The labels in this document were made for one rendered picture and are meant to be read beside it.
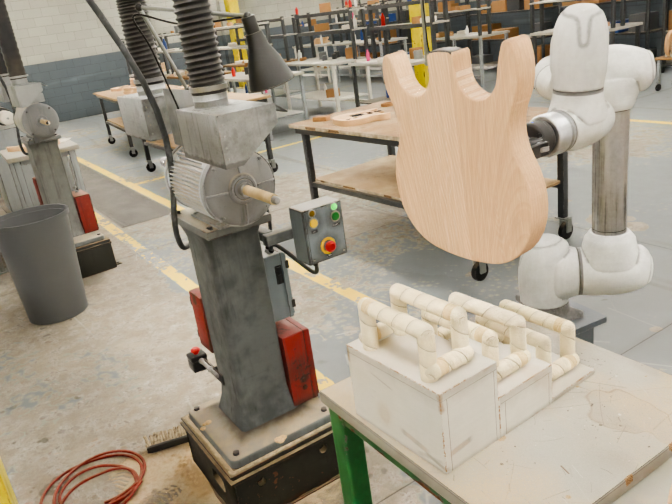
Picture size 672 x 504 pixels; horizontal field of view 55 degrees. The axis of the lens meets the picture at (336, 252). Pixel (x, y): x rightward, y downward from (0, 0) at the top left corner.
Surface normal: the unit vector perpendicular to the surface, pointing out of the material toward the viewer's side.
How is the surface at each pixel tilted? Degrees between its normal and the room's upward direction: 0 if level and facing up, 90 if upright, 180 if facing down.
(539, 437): 0
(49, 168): 90
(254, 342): 90
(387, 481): 0
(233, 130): 90
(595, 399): 0
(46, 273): 94
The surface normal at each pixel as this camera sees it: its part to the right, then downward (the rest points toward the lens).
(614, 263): -0.17, 0.31
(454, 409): 0.59, 0.22
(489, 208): -0.79, 0.37
